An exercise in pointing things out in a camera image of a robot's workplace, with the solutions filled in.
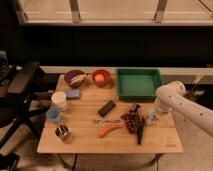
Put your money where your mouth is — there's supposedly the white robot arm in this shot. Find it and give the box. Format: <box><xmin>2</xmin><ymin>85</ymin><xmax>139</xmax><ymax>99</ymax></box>
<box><xmin>154</xmin><ymin>81</ymin><xmax>213</xmax><ymax>137</ymax></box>

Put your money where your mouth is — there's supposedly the white paper cup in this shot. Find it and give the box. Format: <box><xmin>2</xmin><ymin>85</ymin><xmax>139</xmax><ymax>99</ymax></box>
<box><xmin>51</xmin><ymin>91</ymin><xmax>67</xmax><ymax>111</ymax></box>

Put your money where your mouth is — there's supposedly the light blue plastic cup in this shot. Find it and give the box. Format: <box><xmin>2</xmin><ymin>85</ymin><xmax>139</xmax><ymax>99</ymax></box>
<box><xmin>46</xmin><ymin>106</ymin><xmax>61</xmax><ymax>123</ymax></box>

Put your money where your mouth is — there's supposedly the red bowl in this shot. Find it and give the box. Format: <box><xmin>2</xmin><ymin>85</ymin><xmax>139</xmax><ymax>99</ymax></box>
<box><xmin>92</xmin><ymin>69</ymin><xmax>111</xmax><ymax>87</ymax></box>

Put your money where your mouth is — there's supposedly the orange fruit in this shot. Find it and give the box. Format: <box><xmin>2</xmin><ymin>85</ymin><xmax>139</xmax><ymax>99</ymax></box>
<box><xmin>95</xmin><ymin>74</ymin><xmax>104</xmax><ymax>83</ymax></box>

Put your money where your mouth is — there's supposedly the black rectangular block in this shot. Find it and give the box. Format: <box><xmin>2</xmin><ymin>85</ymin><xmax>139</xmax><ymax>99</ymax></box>
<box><xmin>98</xmin><ymin>100</ymin><xmax>116</xmax><ymax>117</ymax></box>

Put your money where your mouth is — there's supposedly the green plastic tray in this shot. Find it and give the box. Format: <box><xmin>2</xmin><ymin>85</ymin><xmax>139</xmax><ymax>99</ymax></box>
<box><xmin>116</xmin><ymin>68</ymin><xmax>163</xmax><ymax>100</ymax></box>

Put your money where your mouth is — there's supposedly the yellow corn cob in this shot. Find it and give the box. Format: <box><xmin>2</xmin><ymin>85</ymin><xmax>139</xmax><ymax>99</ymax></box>
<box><xmin>70</xmin><ymin>74</ymin><xmax>86</xmax><ymax>84</ymax></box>

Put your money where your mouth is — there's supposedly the blue sponge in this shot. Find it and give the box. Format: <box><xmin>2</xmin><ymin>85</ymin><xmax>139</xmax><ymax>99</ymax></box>
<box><xmin>65</xmin><ymin>89</ymin><xmax>80</xmax><ymax>99</ymax></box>

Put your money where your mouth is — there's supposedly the small metal utensil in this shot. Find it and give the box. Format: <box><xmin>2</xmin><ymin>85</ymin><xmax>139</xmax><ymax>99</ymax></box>
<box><xmin>93</xmin><ymin>120</ymin><xmax>121</xmax><ymax>124</ymax></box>

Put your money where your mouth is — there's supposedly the dark purple bowl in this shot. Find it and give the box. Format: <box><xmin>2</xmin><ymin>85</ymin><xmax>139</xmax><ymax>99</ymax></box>
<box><xmin>64</xmin><ymin>70</ymin><xmax>86</xmax><ymax>88</ymax></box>

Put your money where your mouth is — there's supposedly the wooden folding table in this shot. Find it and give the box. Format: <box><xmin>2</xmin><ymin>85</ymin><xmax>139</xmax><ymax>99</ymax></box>
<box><xmin>37</xmin><ymin>75</ymin><xmax>183</xmax><ymax>154</ymax></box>

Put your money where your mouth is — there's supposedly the bunch of dark grapes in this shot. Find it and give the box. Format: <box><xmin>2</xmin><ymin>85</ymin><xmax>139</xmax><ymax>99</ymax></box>
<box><xmin>121</xmin><ymin>113</ymin><xmax>141</xmax><ymax>134</ymax></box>

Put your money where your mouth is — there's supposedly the orange carrot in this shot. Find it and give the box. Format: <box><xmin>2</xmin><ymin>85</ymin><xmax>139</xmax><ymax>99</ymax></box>
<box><xmin>97</xmin><ymin>124</ymin><xmax>121</xmax><ymax>138</ymax></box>

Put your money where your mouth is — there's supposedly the metal can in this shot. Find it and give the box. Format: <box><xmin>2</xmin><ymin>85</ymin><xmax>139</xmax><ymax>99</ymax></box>
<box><xmin>55</xmin><ymin>125</ymin><xmax>70</xmax><ymax>142</ymax></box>

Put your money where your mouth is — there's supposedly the black office chair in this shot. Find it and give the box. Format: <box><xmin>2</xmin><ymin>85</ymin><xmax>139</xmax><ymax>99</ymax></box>
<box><xmin>0</xmin><ymin>50</ymin><xmax>49</xmax><ymax>149</ymax></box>

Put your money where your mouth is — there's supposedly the black handled knife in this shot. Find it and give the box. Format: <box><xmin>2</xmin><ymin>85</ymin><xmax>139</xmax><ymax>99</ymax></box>
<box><xmin>130</xmin><ymin>103</ymin><xmax>144</xmax><ymax>144</ymax></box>

